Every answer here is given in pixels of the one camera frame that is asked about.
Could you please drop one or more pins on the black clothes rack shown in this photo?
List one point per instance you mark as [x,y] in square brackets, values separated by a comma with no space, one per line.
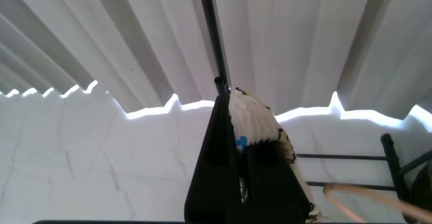
[212,31]

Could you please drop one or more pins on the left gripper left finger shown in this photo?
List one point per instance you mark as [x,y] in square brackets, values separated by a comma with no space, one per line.
[212,183]

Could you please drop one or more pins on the cream printed garment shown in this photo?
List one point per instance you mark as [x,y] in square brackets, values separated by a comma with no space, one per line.
[253,119]

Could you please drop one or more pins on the white curtain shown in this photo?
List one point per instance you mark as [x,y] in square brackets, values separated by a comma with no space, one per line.
[287,31]

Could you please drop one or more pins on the pink clothes hanger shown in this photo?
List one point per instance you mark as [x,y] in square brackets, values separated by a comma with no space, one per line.
[371,197]

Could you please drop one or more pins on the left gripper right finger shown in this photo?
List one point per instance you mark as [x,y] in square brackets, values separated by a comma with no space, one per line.
[273,190]

